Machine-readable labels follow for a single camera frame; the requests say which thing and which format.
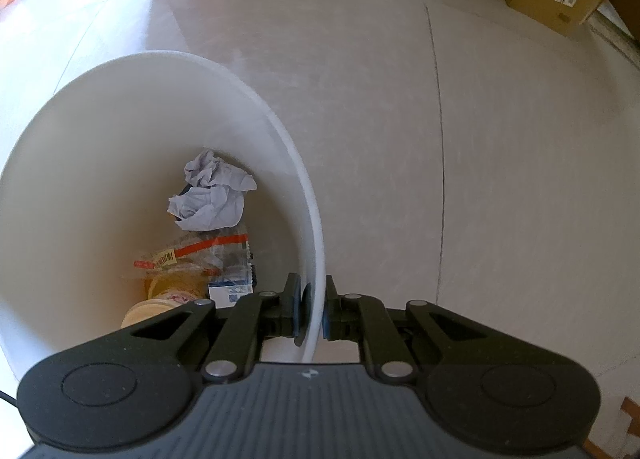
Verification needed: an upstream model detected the dark brown furniture panel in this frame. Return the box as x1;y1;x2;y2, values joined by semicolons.
608;0;640;40

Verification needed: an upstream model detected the white plastic waste bin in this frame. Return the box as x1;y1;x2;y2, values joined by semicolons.
1;52;326;377

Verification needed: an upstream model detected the small blue white carton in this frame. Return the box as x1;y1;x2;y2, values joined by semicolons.
207;279;254;309

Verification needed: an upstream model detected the crumpled white paper ball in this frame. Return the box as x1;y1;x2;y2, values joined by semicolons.
167;149;257;233

